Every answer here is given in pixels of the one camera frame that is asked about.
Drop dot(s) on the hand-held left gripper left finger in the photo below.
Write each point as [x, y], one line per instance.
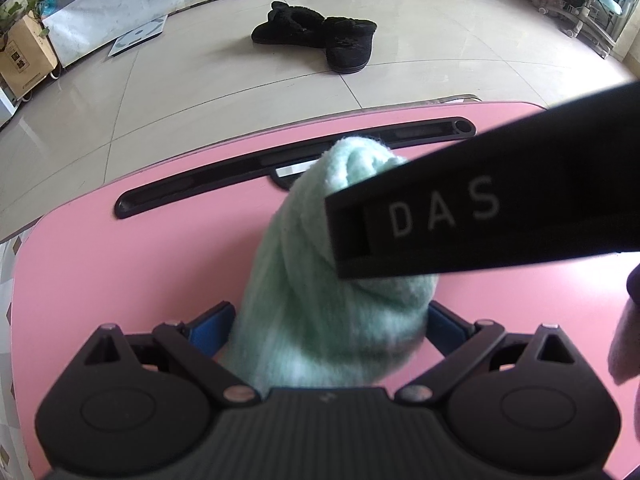
[212, 327]

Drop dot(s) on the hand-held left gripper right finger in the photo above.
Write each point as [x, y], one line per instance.
[442, 327]

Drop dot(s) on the mint green towel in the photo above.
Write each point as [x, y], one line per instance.
[310, 285]

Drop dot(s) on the checkered cloth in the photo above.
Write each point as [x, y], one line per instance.
[10, 360]

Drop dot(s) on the black fluffy slipper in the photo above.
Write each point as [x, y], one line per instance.
[350, 45]
[290, 27]

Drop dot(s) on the bathroom scale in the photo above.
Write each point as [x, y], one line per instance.
[137, 35]

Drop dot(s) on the brown cardboard box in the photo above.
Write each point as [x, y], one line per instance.
[25, 60]

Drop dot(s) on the marble-print covered cabinet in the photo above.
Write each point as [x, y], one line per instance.
[165, 0]

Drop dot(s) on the potted pothos plant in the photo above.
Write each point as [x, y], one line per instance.
[15, 0]

